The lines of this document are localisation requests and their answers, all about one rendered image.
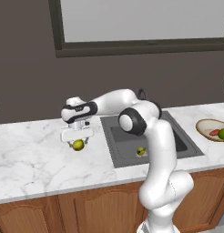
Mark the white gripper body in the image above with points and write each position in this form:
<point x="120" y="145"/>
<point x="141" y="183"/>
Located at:
<point x="75" y="134"/>

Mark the wooden cupboard door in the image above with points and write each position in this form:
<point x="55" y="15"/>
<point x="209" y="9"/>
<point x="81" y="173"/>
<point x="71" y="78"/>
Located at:
<point x="205" y="200"/>
<point x="107" y="209"/>
<point x="22" y="217"/>

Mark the grey kitchen sink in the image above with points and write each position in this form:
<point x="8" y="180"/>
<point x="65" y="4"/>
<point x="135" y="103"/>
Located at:
<point x="123" y="142"/>

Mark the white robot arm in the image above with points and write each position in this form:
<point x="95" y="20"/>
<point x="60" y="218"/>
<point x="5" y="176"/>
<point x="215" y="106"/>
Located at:
<point x="159" y="142"/>

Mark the green round vegetable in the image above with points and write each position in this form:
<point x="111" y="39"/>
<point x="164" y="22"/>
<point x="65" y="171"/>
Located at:
<point x="223" y="133"/>

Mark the red vegetable piece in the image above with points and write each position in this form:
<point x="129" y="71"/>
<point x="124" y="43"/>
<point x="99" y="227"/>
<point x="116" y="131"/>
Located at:
<point x="214" y="132"/>

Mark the window with dark frame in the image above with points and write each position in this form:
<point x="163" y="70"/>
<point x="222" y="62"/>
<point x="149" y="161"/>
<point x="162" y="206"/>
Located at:
<point x="141" y="21"/>

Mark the beige bowl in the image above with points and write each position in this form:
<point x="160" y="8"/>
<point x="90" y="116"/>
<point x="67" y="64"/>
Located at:
<point x="205" y="129"/>

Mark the yellow-green round fruit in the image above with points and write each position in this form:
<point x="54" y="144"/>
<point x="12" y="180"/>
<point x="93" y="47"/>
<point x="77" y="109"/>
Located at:
<point x="141" y="151"/>
<point x="78" y="145"/>

